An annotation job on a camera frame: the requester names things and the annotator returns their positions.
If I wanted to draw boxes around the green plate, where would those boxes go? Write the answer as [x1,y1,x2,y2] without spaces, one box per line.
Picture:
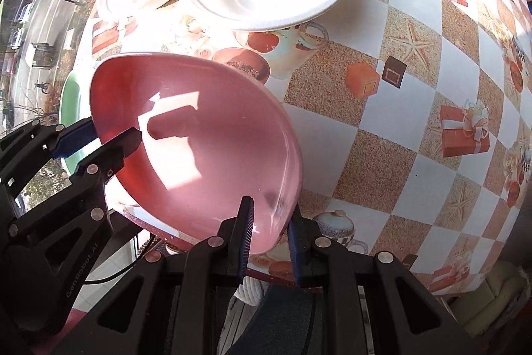
[59,71,102,173]

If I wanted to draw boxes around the person's dark trousers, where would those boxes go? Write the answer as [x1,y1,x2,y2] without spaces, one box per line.
[245,284,325,355]

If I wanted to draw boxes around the white knitted cloth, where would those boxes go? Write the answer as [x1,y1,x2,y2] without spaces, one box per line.
[233,276,267,306]

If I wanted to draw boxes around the printed checkered tablecloth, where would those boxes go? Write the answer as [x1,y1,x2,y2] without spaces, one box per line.
[77,0,532,297]

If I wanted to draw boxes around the pink plate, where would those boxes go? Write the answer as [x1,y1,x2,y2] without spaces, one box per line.
[88,52,303,256]

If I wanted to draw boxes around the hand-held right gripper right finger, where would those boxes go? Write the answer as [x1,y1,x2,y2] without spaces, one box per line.
[288,207,472,355]

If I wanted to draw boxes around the beige sofa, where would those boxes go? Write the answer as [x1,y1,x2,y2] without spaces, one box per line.
[451,267,528,335]

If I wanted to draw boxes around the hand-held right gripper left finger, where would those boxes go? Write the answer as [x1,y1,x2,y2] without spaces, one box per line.
[54,196,254,355]

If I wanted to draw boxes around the black cable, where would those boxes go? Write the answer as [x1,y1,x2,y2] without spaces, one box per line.
[89,239,161,285]

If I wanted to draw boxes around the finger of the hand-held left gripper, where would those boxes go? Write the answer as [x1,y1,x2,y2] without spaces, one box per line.
[8,127,143,239]
[0,118,99,189]

